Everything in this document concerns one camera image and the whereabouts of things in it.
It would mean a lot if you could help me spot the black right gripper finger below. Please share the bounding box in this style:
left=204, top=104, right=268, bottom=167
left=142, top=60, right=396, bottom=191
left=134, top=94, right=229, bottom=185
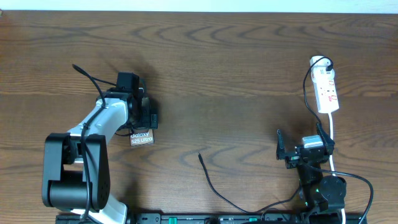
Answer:
left=276, top=129, right=286, bottom=160
left=316, top=123, right=335, bottom=156

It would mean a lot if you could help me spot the white power strip cord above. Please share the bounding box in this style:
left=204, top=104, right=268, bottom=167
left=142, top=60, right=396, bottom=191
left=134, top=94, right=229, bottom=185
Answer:
left=328, top=112, right=347, bottom=224

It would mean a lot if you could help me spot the black USB charger cable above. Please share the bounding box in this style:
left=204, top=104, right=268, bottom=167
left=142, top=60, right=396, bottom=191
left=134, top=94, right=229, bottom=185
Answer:
left=198, top=55, right=334, bottom=215

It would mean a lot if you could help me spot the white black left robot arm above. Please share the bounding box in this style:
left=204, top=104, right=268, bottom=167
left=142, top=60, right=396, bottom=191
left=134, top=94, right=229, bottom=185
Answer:
left=42, top=87, right=158, bottom=223

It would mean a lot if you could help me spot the grey Galaxy smartphone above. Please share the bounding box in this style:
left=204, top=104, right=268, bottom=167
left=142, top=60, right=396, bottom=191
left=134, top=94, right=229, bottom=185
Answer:
left=129, top=129, right=155, bottom=147

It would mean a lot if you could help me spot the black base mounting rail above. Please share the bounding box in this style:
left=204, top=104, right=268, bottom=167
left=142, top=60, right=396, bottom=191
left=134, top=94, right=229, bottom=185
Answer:
left=55, top=212, right=361, bottom=224

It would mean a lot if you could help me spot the white power strip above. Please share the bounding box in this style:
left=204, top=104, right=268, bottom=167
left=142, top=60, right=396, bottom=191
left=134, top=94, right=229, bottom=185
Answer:
left=310, top=55, right=339, bottom=114

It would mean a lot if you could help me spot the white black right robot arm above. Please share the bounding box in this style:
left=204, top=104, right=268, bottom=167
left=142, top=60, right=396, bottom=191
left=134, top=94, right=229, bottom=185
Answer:
left=276, top=124, right=346, bottom=213

